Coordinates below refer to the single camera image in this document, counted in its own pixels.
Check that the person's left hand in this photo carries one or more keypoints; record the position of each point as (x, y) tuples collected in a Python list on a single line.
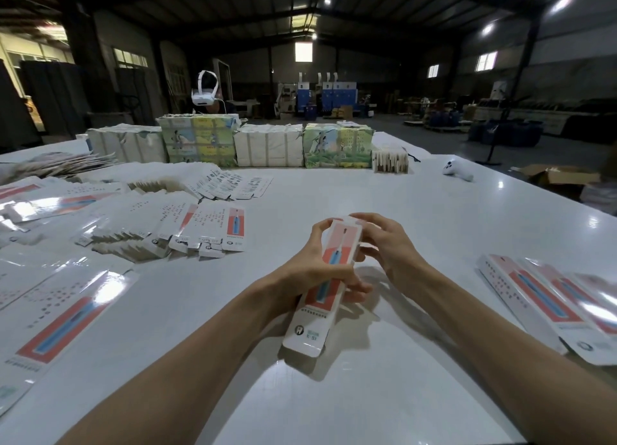
[(308, 271)]

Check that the white headset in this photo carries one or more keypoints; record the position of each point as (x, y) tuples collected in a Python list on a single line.
[(204, 93)]

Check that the dark grey cabinet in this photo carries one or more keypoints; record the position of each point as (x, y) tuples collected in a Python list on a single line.
[(55, 97)]

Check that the small black tool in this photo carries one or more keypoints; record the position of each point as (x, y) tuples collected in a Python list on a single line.
[(414, 155)]

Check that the double wall window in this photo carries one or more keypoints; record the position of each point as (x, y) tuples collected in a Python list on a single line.
[(486, 62)]

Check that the person's right hand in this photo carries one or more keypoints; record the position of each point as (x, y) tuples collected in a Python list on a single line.
[(397, 252)]

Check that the blue bins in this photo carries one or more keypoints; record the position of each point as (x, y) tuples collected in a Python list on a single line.
[(506, 133)]

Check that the grey crate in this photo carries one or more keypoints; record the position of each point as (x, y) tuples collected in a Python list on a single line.
[(109, 120)]

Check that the row of white cartons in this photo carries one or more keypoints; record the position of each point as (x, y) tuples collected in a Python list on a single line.
[(269, 146), (125, 144)]

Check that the open cardboard box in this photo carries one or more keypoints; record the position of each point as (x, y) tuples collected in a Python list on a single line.
[(559, 177)]

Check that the black floor stand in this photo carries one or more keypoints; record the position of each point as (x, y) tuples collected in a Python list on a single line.
[(503, 121)]

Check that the square bright window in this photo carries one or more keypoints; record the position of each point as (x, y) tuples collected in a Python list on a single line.
[(304, 52)]

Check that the green printed carton bundle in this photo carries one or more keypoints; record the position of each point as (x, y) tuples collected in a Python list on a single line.
[(338, 146)]

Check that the white plastic bags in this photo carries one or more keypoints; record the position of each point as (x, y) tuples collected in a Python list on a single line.
[(600, 197)]

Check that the pile of grey flat sheets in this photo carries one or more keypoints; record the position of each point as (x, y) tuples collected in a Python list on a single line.
[(53, 163)]

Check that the toothbrush carton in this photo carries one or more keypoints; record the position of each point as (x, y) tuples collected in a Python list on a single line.
[(307, 332)]

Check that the person's right forearm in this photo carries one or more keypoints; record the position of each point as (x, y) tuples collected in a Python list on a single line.
[(525, 358)]

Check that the small white object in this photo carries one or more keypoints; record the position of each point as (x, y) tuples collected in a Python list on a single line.
[(458, 169)]

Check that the small beige card stack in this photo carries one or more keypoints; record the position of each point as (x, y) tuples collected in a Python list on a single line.
[(390, 162)]

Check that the small wall window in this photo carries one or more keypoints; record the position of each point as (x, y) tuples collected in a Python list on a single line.
[(433, 71)]

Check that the blue machine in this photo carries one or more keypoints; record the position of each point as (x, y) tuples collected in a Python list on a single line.
[(335, 97)]

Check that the person's left forearm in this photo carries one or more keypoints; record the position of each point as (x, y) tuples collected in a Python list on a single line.
[(173, 377)]

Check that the pile of carton blanks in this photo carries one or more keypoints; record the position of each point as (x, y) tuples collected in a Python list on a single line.
[(77, 257)]

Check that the green yellow carton bundle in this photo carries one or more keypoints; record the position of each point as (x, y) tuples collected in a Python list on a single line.
[(198, 141)]

